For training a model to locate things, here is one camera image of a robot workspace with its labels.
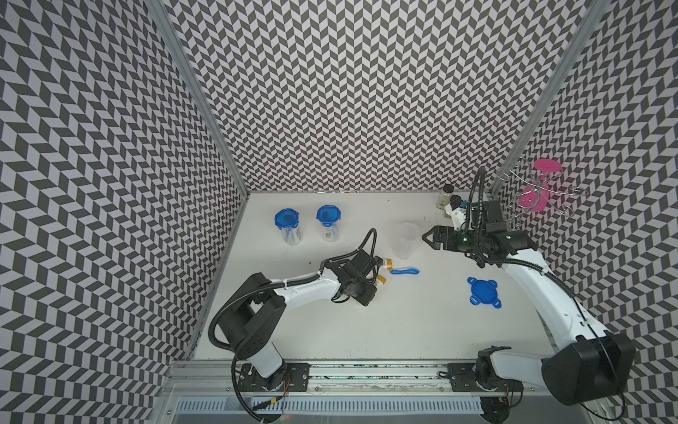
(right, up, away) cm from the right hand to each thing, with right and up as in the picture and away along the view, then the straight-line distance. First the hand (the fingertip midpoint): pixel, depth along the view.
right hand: (434, 242), depth 79 cm
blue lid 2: (-49, +7, +16) cm, 52 cm away
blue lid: (+20, -18, +11) cm, 29 cm away
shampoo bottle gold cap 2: (-15, -13, +9) cm, 22 cm away
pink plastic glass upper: (+35, +23, +2) cm, 42 cm away
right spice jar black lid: (+3, +12, -8) cm, 15 cm away
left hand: (-20, -18, +7) cm, 28 cm away
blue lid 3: (-34, +8, +17) cm, 39 cm away
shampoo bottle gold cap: (-11, -10, +16) cm, 22 cm away
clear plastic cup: (-33, +1, +21) cm, 39 cm away
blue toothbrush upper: (-4, -12, +15) cm, 20 cm away
